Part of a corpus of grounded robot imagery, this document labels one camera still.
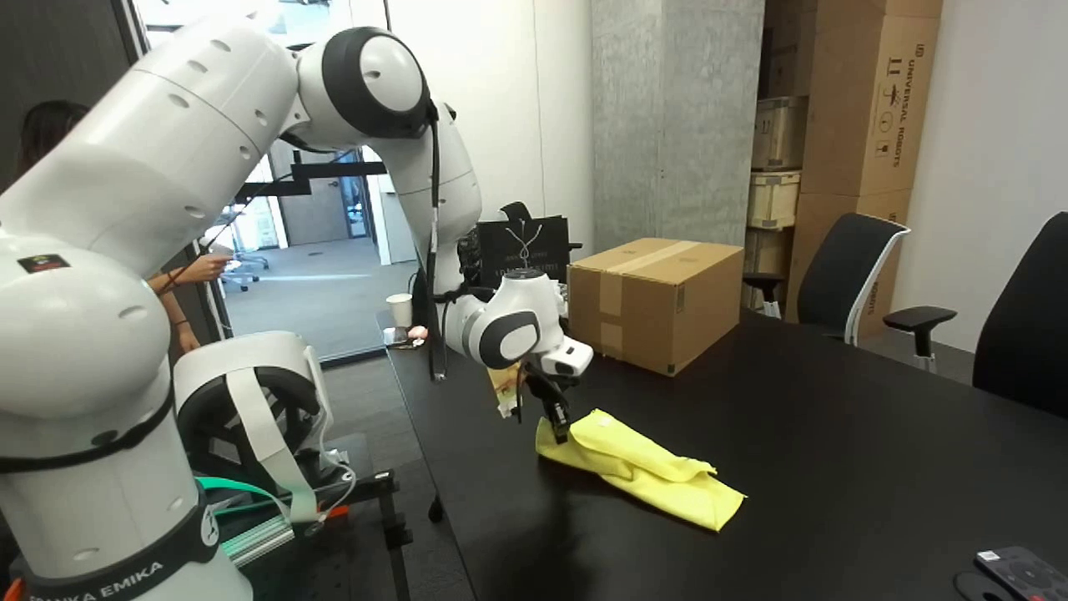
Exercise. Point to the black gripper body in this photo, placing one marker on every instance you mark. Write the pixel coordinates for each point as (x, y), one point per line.
(545, 387)

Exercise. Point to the yellow cloth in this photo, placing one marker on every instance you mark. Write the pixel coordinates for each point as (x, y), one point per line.
(655, 473)

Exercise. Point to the bare person forearm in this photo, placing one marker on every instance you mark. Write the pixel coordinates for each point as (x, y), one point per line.
(185, 270)

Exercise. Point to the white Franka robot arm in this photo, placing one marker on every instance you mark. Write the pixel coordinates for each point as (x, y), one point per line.
(135, 169)

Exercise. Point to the black bulky equipment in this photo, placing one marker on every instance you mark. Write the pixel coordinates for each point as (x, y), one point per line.
(501, 252)

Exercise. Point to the brown cardboard box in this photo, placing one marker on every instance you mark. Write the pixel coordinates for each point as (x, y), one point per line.
(655, 294)

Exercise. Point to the white paper cup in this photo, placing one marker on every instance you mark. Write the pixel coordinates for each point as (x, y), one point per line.
(398, 307)

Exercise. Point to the black tripod stand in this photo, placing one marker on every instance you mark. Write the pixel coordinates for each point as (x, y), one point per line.
(392, 515)

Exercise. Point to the small stacked cardboard box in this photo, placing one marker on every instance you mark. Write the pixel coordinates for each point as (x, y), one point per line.
(776, 200)
(769, 254)

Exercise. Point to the white framed black chair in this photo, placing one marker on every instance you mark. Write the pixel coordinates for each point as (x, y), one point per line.
(840, 270)

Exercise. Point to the tall brown cardboard carton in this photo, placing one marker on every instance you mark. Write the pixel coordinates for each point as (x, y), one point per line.
(878, 111)

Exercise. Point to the black office chair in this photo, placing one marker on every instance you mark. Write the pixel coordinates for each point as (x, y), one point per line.
(1031, 321)

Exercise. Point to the small black remote device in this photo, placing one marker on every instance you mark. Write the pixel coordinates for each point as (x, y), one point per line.
(1023, 573)

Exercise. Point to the seated person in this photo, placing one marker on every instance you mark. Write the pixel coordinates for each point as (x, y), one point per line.
(51, 129)

